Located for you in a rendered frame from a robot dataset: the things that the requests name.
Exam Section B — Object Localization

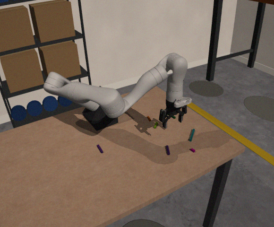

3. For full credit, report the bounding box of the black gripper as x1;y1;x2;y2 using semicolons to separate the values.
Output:
159;100;187;129

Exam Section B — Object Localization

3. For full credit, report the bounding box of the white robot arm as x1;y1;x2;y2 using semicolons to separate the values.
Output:
43;53;192;118

